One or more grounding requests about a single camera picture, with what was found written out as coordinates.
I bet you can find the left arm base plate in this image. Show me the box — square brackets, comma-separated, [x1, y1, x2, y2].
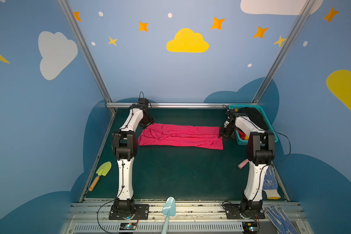
[108, 204, 150, 220]

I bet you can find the green circuit board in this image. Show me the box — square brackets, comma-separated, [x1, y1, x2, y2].
[242, 222, 259, 234]
[120, 223, 137, 231]

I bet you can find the aluminium frame left post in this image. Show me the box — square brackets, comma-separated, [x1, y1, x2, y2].
[58, 0, 112, 104]

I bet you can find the black t-shirt in basket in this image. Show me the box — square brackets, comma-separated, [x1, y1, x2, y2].
[238, 107, 270, 130]

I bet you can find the aluminium frame back bar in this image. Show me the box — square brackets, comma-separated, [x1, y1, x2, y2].
[106, 102, 259, 109]

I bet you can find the blue dotted glove on table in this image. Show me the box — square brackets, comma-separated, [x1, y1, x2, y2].
[262, 165, 281, 200]

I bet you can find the blue dotted glove on rail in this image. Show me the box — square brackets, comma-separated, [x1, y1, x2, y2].
[265, 205, 298, 234]

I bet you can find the teal plastic basket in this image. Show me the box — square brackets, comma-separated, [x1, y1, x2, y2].
[229, 105, 279, 146]

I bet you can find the left green circuit board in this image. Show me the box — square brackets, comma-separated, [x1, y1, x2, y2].
[120, 223, 137, 231]

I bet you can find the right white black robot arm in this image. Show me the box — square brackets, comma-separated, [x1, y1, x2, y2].
[219, 109, 275, 219]

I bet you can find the magenta pink t-shirt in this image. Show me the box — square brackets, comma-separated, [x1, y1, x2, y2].
[138, 123, 223, 150]

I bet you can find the right green circuit board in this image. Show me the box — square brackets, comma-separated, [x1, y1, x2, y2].
[242, 222, 259, 234]

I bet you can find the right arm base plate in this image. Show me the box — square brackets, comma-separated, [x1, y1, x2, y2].
[222, 202, 265, 220]

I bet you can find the green toy spatula wooden handle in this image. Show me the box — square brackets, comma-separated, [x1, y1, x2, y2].
[88, 161, 112, 192]

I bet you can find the red t-shirt in basket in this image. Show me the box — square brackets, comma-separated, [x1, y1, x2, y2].
[238, 131, 247, 140]

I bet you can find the aluminium frame post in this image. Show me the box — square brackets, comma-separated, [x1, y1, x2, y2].
[251, 0, 316, 104]
[58, 0, 112, 104]

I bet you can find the light blue toy shovel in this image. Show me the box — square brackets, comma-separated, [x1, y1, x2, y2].
[161, 197, 176, 234]

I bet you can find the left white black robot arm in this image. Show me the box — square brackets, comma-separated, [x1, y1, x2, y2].
[111, 97, 154, 219]

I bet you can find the aluminium frame right post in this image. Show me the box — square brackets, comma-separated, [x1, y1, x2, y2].
[251, 0, 316, 104]

